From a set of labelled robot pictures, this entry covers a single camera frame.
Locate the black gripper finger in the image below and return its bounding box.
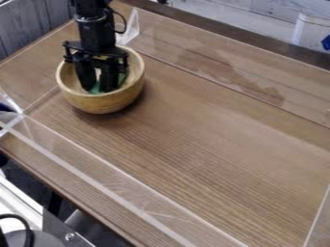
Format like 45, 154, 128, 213
74, 61, 96, 91
100, 60, 120, 93

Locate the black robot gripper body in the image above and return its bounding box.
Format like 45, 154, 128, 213
62, 14, 128, 75

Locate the green rectangular block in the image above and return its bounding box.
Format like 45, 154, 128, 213
88, 73, 128, 95

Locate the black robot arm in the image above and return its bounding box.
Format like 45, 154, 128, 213
62, 0, 128, 93

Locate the brown wooden bowl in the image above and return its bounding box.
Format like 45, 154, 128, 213
54, 45, 145, 115

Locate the white cylindrical bin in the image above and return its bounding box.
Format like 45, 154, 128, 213
291, 13, 330, 54

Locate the blue object at right edge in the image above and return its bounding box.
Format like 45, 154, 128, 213
320, 35, 330, 50

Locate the clear acrylic enclosure wall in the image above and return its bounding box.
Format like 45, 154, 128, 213
0, 6, 330, 247

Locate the grey metal bracket with screw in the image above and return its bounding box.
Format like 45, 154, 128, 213
41, 209, 94, 247

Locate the black cable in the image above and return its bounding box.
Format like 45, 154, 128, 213
0, 213, 36, 247

